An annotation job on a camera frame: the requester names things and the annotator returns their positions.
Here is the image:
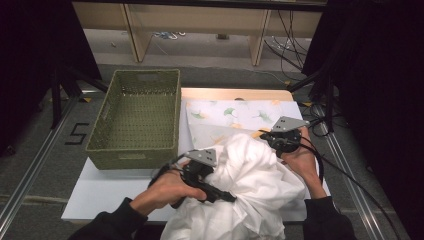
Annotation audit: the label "person's left hand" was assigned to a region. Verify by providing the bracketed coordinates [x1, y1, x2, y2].
[129, 161, 208, 216]

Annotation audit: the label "green woven basket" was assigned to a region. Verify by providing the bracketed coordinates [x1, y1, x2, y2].
[85, 68, 182, 171]

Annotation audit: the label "white table sheet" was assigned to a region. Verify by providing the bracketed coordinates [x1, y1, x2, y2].
[61, 98, 332, 224]

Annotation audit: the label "person's right hand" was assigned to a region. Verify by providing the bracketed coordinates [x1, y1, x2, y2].
[281, 126, 328, 200]

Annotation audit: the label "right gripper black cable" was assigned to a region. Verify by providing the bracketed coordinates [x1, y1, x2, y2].
[298, 134, 403, 240]

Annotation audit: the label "bundle of black cables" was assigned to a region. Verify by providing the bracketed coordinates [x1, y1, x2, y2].
[263, 9, 308, 73]

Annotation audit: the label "leaf print laundry bag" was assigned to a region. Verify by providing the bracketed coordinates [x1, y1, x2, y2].
[185, 99, 304, 151]

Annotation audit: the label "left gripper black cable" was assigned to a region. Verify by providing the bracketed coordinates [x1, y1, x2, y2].
[148, 154, 188, 188]

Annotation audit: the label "light wooden shelf unit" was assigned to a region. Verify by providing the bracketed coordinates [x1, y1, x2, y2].
[71, 1, 323, 67]

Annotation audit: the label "aluminium floor rail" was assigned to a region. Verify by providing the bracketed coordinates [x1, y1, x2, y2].
[0, 96, 81, 231]
[324, 133, 389, 240]

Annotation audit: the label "black curtain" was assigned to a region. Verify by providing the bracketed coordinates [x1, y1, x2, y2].
[301, 0, 424, 240]
[0, 0, 101, 158]

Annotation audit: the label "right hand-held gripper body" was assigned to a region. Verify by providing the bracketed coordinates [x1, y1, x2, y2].
[268, 115, 311, 158]

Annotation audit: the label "black floor cables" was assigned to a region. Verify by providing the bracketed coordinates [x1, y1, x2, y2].
[299, 103, 332, 138]

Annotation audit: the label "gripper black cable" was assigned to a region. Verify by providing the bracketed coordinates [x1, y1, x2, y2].
[148, 154, 188, 188]
[298, 134, 403, 240]

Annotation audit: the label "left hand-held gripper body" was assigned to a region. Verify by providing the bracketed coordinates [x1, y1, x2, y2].
[181, 148, 218, 191]

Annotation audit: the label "white cloth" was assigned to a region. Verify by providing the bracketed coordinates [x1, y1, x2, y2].
[159, 133, 308, 240]

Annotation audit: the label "black metal stand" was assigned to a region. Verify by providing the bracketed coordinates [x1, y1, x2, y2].
[288, 66, 336, 133]
[49, 64, 109, 130]

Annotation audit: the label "blue and white cord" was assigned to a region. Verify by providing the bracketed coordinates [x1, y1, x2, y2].
[152, 31, 187, 41]

